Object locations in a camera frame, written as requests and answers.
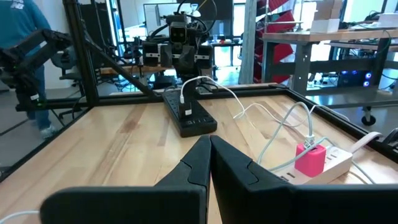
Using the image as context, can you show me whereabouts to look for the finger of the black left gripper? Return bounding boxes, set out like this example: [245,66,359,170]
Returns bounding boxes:
[187,67,200,96]
[176,67,188,96]

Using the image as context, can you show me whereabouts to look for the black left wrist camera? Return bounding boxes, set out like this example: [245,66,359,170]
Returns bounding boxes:
[169,20,188,44]

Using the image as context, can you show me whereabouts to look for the pink charger block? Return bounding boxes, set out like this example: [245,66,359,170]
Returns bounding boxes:
[294,142,327,179]

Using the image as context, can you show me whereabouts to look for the black aluminium frame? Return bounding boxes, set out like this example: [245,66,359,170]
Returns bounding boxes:
[0,0,398,183]

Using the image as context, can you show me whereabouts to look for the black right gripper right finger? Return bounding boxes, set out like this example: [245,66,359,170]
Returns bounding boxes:
[211,136,398,224]

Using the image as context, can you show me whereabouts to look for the white box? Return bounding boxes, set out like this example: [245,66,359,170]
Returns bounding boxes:
[310,17,341,34]

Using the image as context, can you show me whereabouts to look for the thick pale grey USB cable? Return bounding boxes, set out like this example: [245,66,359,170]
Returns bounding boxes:
[0,101,377,224]

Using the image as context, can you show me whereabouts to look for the person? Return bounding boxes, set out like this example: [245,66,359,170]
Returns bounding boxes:
[0,0,60,140]

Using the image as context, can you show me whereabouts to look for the white power strip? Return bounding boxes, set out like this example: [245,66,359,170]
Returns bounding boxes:
[272,131,384,187]

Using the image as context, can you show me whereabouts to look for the computer with blue lights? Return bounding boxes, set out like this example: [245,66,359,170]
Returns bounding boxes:
[336,68,374,89]

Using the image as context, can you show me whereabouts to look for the black cable clamp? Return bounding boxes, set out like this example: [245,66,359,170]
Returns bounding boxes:
[381,126,398,151]

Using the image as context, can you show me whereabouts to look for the white USB cable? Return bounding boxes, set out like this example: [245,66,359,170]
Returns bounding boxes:
[178,75,351,128]

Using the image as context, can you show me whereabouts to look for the grey office chair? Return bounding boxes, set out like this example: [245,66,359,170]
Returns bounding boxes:
[50,46,86,121]

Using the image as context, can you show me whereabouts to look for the computer monitor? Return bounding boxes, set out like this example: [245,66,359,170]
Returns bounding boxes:
[142,2,190,37]

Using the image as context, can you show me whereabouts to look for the brown cardboard box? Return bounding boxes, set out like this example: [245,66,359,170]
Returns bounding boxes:
[313,0,342,20]

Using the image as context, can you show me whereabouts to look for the red storage bins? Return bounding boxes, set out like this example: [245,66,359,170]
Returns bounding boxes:
[254,0,297,85]

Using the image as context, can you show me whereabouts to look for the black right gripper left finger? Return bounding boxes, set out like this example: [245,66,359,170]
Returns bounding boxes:
[40,136,212,224]

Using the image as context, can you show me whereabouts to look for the black power strip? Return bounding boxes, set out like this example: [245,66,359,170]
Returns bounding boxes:
[160,89,218,139]

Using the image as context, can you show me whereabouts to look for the black bench caster wheel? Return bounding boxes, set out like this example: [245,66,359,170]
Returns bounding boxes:
[361,106,377,127]

